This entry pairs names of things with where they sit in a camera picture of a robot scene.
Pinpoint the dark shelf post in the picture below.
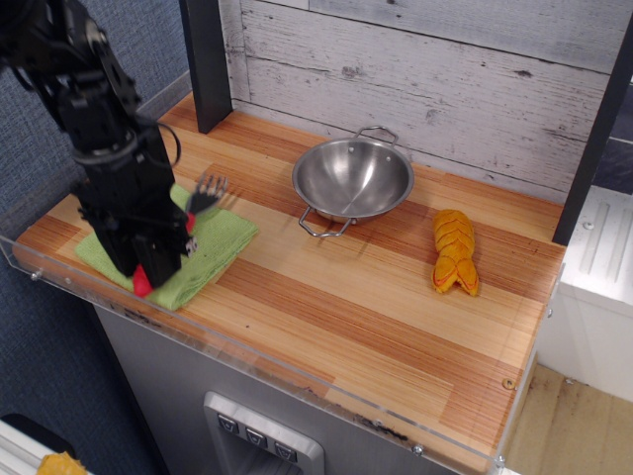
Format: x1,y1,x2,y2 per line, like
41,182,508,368
552,19,632,245
179,0,233,134

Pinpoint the yellow object bottom left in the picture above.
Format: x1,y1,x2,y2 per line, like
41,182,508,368
36,452,89,475

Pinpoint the clear acrylic edge guard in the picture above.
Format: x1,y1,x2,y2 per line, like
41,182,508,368
0,73,566,475

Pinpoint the red handled metal fork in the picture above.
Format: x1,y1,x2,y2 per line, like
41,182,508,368
133,174,228,298

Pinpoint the orange felt toy fish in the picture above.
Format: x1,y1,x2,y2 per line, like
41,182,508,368
431,209,480,296

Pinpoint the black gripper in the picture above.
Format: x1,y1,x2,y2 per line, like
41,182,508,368
76,123,197,289

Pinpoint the small steel two-handled pot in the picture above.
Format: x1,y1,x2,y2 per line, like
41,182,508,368
292,126,414,238

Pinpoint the silver toy dispenser panel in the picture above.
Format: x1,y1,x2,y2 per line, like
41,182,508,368
204,391,325,474

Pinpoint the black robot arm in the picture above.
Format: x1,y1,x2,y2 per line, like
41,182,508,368
1,1,197,297

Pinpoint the dark right shelf post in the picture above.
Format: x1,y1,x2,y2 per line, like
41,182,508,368
552,19,632,245

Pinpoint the grey toy fridge cabinet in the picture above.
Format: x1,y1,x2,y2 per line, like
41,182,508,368
93,302,446,475

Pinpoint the dark left shelf post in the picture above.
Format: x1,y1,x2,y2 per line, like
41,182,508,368
179,0,233,134

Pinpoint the green folded cloth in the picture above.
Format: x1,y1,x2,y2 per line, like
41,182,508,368
75,209,258,311

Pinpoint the white toy sink unit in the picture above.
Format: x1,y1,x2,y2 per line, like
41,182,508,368
535,186,632,401

